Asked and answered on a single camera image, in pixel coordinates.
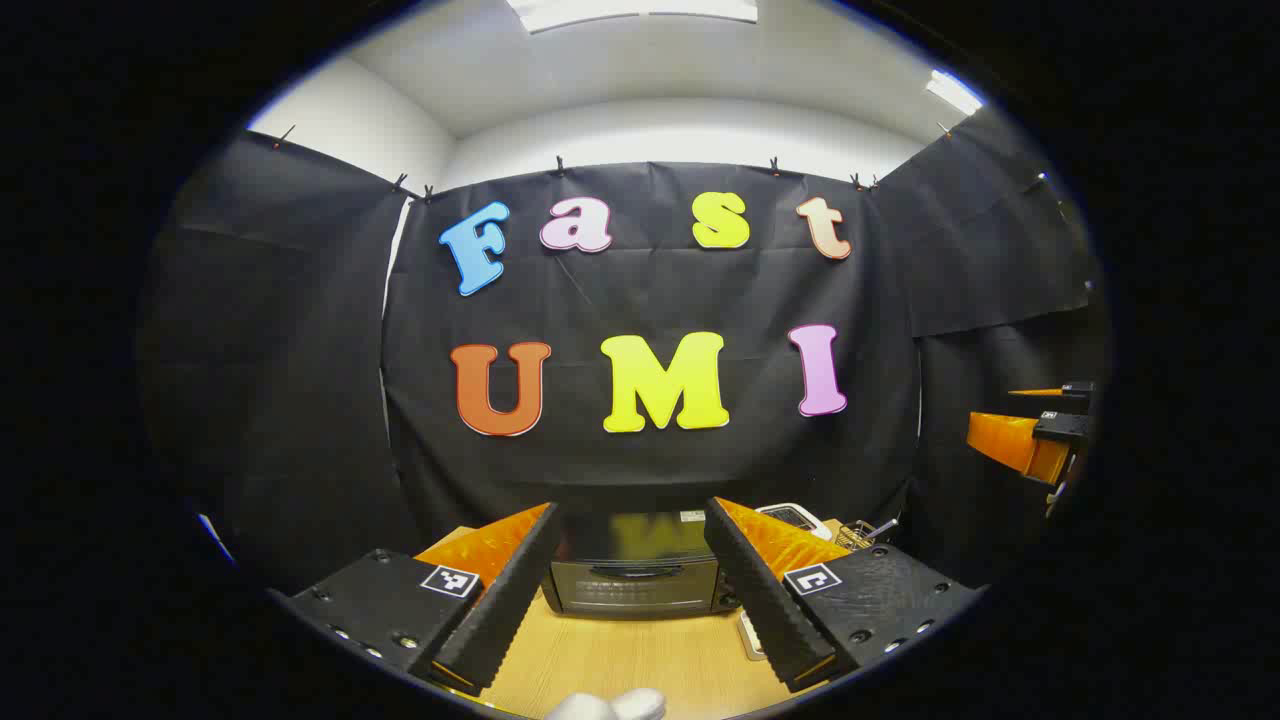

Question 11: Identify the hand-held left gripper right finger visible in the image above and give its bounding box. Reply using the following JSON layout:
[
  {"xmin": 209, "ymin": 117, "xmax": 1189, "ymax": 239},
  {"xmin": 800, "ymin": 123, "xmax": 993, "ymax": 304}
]
[{"xmin": 703, "ymin": 496, "xmax": 986, "ymax": 694}]

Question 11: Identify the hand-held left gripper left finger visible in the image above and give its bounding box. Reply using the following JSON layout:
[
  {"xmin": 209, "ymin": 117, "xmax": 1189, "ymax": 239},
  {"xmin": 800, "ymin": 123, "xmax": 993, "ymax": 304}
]
[{"xmin": 285, "ymin": 502, "xmax": 563, "ymax": 698}]

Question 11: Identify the black electric oven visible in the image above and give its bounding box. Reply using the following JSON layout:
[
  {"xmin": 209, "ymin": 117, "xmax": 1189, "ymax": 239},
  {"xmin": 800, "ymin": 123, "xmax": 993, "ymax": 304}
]
[{"xmin": 543, "ymin": 510, "xmax": 743, "ymax": 618}]

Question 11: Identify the white toaster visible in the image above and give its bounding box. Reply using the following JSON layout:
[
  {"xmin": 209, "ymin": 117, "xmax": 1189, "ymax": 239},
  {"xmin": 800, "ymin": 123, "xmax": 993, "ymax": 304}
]
[{"xmin": 757, "ymin": 502, "xmax": 834, "ymax": 542}]

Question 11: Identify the ceiling light panel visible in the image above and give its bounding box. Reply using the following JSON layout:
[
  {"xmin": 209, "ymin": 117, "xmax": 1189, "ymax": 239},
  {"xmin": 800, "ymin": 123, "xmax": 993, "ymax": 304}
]
[{"xmin": 925, "ymin": 68, "xmax": 986, "ymax": 116}]

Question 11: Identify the black backdrop cloth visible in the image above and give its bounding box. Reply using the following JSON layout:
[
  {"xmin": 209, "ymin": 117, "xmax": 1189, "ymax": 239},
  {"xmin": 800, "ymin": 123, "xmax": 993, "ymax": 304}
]
[{"xmin": 135, "ymin": 105, "xmax": 1113, "ymax": 601}]

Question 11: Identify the wire mesh basket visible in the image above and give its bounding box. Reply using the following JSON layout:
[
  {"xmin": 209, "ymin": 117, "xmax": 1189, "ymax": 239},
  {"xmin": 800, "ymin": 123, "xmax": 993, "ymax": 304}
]
[{"xmin": 835, "ymin": 517, "xmax": 899, "ymax": 553}]

